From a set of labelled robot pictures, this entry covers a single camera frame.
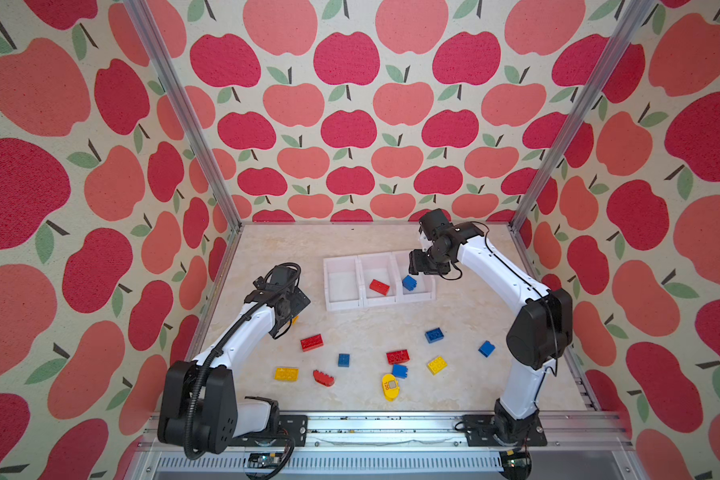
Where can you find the yellow square lego brick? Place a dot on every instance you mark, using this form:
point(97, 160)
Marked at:
point(437, 365)

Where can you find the blue lego brick under red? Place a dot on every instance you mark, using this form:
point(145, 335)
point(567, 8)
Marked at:
point(400, 371)

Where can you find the right aluminium corner post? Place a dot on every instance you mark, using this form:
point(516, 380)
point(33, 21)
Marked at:
point(627, 26)

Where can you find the blue sloped lego brick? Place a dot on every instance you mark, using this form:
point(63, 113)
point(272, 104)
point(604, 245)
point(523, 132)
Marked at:
point(486, 349)

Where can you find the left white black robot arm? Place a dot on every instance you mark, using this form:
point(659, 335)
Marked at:
point(200, 411)

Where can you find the red curved lego brick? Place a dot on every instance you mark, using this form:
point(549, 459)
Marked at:
point(323, 378)

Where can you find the white three-compartment plastic bin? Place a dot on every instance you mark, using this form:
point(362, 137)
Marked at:
point(347, 281)

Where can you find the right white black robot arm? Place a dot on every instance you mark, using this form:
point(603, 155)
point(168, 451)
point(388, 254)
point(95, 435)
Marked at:
point(543, 324)

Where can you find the small blue lego brick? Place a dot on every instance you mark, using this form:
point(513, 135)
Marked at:
point(344, 360)

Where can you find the aluminium corner post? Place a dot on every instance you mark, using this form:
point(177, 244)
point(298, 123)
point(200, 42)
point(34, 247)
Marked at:
point(150, 36)
point(627, 26)

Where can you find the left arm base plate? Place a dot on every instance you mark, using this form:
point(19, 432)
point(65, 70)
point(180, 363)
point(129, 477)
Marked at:
point(290, 427)

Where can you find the left aluminium corner post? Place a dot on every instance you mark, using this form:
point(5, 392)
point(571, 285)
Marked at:
point(150, 36)

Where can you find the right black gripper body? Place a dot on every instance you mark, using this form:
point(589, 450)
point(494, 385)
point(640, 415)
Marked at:
point(427, 261)

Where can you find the aluminium front rail frame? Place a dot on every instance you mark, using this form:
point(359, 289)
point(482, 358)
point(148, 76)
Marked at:
point(407, 445)

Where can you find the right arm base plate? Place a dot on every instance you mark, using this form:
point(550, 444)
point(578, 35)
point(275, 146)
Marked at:
point(499, 431)

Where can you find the yellow flat lego brick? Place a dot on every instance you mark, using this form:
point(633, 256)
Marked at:
point(286, 374)

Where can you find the yellow oval lego piece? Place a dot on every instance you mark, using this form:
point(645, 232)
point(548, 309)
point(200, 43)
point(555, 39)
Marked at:
point(390, 387)

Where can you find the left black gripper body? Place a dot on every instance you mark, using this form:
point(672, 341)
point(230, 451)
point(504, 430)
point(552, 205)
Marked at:
point(297, 302)

